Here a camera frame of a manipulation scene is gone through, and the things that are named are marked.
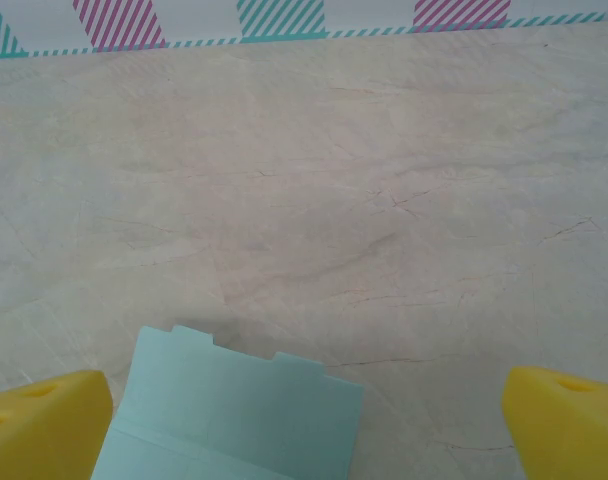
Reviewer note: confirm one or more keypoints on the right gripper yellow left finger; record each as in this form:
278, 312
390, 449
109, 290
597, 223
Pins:
44, 430

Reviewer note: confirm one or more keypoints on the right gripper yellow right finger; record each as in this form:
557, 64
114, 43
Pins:
569, 430

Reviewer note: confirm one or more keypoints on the light blue paper box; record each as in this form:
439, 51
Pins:
234, 410

